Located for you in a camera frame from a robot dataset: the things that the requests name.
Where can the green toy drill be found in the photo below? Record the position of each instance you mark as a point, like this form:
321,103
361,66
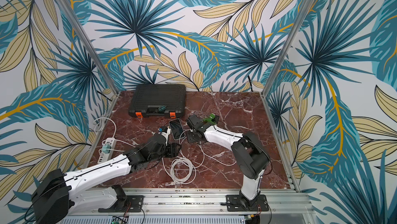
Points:
212,119

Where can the aluminium front rail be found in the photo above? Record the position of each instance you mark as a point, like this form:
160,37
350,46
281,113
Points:
204,201

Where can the black smartphone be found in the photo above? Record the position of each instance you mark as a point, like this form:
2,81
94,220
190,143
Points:
177,129

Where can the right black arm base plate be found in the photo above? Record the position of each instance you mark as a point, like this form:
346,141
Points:
238,203

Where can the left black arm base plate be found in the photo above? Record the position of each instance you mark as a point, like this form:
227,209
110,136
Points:
128,204

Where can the black plastic tool case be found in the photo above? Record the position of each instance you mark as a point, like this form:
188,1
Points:
165,100

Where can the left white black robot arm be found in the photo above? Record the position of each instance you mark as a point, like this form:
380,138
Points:
53,198

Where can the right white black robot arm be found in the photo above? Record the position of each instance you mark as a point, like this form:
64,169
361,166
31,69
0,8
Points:
249,155

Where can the green plug adapter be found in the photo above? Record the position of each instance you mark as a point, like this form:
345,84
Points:
106,148

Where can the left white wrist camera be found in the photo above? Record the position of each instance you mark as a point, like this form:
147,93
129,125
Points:
165,131

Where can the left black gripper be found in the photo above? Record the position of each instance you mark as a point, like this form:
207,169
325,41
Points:
172,149

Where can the white power strip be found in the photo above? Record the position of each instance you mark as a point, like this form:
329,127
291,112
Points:
105,157

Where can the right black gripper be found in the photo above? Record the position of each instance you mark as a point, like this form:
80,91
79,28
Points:
200,123

